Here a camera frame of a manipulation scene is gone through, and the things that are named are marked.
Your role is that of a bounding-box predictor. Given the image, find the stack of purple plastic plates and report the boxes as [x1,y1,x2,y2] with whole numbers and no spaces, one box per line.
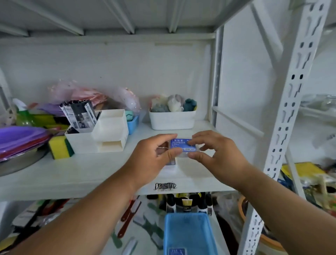
[0,126,52,161]

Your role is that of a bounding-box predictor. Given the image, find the metal pan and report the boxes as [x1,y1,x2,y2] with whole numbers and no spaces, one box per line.
[0,147,49,177]

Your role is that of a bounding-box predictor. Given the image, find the row of dark bottles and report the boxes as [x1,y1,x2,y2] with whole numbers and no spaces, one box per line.
[146,192,214,215]

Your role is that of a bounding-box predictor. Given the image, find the pile of colourful scrub balls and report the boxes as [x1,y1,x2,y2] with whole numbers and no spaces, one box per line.
[150,94,197,113]

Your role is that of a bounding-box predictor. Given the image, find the pink plastic bags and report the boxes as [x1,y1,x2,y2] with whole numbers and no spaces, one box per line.
[49,80,141,115]

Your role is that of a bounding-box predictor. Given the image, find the person's left hand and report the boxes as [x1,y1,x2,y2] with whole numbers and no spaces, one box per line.
[123,133,183,190]

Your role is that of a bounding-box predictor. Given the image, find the yellow and green sponge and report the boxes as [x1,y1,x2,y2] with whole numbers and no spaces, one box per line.
[48,136,75,160]

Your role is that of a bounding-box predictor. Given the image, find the red handled brush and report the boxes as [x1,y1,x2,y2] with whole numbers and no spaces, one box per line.
[117,196,142,239]

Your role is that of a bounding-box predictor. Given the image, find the white tiered desk organizer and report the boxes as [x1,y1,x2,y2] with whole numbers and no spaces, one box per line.
[65,109,129,154]

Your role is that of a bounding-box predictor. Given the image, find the black and white packets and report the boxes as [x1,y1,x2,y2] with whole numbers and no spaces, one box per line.
[60,99,98,129]

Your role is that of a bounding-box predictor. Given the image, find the person's right hand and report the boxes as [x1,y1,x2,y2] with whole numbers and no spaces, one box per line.
[187,130,250,188]

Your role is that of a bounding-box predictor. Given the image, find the person's left forearm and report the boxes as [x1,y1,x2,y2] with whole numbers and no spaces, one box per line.
[6,167,147,255]

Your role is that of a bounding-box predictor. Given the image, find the white metal shelving rack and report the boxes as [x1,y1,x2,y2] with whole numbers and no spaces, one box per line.
[0,0,336,255]

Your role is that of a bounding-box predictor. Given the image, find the orange plastic basin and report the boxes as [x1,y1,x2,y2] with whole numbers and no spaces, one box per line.
[237,195,287,253]

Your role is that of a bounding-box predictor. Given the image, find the clear box with blue label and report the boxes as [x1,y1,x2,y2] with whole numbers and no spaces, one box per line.
[157,138,200,166]

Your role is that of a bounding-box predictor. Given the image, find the blue mesh plastic basket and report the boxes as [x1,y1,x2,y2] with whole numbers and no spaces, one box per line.
[163,212,219,255]

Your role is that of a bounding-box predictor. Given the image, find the person's right forearm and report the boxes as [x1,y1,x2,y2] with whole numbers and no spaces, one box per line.
[232,163,336,255]

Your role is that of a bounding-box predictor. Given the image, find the small blue plastic basket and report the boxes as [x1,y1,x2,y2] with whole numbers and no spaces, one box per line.
[125,111,140,135]

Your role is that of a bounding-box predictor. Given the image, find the white plastic basket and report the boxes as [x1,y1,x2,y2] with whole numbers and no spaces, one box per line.
[149,109,197,131]

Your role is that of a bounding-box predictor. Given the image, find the yellow packet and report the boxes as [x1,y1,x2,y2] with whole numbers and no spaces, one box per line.
[280,162,327,182]

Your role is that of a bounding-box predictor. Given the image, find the green spray bottle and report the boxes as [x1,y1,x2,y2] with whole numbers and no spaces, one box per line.
[12,98,38,127]

